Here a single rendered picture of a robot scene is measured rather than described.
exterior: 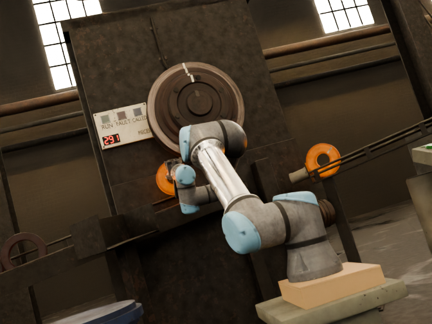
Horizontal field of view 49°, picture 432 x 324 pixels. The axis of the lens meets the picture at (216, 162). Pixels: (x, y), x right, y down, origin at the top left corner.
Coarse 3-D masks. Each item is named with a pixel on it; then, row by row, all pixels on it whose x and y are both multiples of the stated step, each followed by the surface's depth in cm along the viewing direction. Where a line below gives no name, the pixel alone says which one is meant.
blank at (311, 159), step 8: (320, 144) 222; (328, 144) 221; (312, 152) 224; (320, 152) 222; (328, 152) 221; (336, 152) 220; (312, 160) 224; (312, 168) 224; (336, 168) 220; (320, 176) 222
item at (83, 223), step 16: (144, 208) 196; (80, 224) 181; (96, 224) 174; (112, 224) 200; (128, 224) 204; (144, 224) 197; (80, 240) 182; (96, 240) 175; (112, 240) 198; (128, 240) 185; (80, 256) 183; (128, 256) 185; (128, 272) 185; (128, 288) 186; (144, 288) 186; (144, 304) 184; (144, 320) 182
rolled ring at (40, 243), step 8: (24, 232) 205; (8, 240) 203; (16, 240) 203; (32, 240) 205; (40, 240) 205; (8, 248) 202; (40, 248) 205; (8, 256) 202; (40, 256) 204; (8, 264) 201
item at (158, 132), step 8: (184, 64) 231; (192, 64) 232; (200, 64) 233; (208, 64) 234; (168, 72) 229; (216, 72) 234; (160, 80) 227; (232, 80) 234; (152, 88) 226; (232, 88) 234; (152, 96) 225; (240, 96) 234; (152, 104) 224; (240, 104) 233; (152, 112) 223; (240, 112) 232; (152, 120) 223; (240, 120) 231; (152, 128) 222; (160, 128) 223; (160, 136) 222; (168, 144) 222; (176, 144) 223; (176, 152) 228
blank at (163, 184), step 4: (164, 164) 218; (160, 168) 217; (164, 168) 217; (160, 172) 216; (164, 172) 217; (156, 176) 216; (160, 176) 216; (164, 176) 216; (156, 180) 217; (160, 180) 216; (164, 180) 216; (160, 184) 215; (164, 184) 215; (168, 184) 216; (172, 184) 216; (160, 188) 217; (164, 188) 215; (168, 188) 215; (172, 188) 216; (168, 192) 215; (172, 192) 215
